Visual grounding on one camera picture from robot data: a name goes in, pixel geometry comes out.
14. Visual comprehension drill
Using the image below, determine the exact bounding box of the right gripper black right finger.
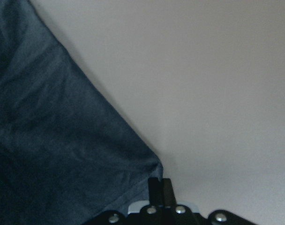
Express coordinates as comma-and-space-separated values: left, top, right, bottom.
162, 178, 177, 207

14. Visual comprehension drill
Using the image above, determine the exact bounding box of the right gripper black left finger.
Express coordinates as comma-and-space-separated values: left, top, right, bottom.
148, 178, 162, 206

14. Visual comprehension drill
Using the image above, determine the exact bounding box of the black graphic t-shirt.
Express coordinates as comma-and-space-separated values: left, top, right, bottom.
0, 0, 163, 225

